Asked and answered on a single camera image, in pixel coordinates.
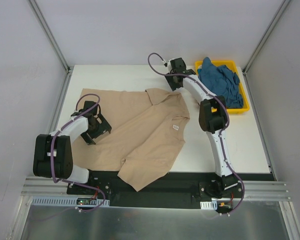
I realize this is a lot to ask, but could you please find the beige t shirt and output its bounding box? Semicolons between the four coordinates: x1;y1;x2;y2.
72;88;190;183

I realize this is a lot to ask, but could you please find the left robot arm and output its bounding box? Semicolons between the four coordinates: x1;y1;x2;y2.
33;100;112;195

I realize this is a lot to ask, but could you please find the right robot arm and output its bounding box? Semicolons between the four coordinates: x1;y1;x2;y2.
163;57;239;199

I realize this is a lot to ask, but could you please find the blue t shirt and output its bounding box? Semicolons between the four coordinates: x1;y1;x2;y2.
198;57;244;109

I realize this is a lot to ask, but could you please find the yellow plastic bin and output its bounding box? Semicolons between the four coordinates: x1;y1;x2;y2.
194;57;250;114

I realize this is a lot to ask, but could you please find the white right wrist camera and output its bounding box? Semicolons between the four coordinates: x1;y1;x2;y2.
162;60;172;68

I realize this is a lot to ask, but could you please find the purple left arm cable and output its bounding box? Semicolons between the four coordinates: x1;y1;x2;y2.
27;92;106;236

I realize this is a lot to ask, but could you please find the left white cable duct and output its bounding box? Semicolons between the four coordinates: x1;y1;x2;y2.
32;196;110;208

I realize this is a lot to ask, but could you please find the white cable duct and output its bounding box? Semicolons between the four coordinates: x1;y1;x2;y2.
200;201;218;211
32;196;110;208

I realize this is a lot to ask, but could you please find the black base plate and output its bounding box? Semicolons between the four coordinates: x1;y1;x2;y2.
37;169;245;208

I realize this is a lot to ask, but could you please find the right white cable duct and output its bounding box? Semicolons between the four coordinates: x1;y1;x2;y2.
200;201;218;211

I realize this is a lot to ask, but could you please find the aluminium front rail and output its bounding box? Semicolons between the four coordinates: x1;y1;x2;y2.
21;173;292;201

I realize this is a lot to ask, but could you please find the right aluminium frame post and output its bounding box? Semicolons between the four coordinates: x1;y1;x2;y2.
242;0;293;76

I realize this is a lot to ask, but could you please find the aluminium frame post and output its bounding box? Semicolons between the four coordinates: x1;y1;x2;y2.
27;0;71;74
242;0;293;76

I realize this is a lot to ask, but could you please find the left aluminium frame post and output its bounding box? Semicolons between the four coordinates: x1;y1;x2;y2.
27;0;71;74

